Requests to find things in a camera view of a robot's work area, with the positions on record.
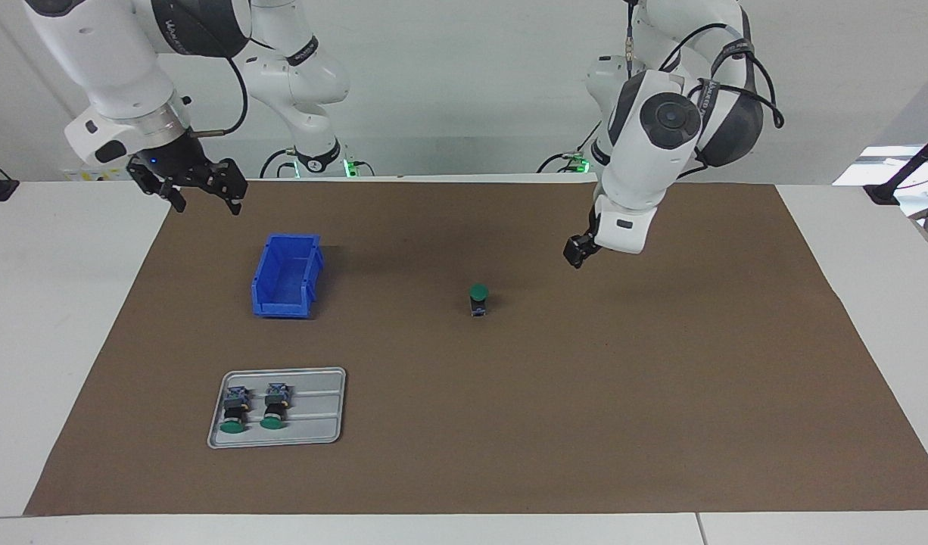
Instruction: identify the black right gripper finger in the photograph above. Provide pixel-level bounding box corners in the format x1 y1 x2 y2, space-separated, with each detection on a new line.
207 157 250 216
126 160 186 213

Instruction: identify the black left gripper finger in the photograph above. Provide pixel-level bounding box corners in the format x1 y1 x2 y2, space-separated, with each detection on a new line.
563 233 598 269

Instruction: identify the blue plastic storage bin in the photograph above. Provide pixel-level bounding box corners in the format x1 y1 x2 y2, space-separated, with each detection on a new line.
251 233 325 319

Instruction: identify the brown table mat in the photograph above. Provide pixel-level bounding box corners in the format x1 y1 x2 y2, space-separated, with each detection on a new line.
23 179 928 517

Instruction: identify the silver metal tray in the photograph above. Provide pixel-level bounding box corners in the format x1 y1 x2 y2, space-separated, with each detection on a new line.
207 367 347 450

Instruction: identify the black base cable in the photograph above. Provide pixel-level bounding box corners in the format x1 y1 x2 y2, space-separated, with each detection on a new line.
537 117 605 173
260 148 298 180

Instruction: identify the white wall box yellow label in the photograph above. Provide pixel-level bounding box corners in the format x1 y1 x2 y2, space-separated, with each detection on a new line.
61 148 147 182

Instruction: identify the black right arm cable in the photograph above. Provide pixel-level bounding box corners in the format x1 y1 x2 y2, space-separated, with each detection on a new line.
188 53 250 139

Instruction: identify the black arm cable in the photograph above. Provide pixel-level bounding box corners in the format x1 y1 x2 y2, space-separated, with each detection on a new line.
623 0 784 182
188 53 250 139

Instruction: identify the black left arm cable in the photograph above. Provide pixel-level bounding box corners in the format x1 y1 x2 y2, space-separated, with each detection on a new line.
623 0 784 182

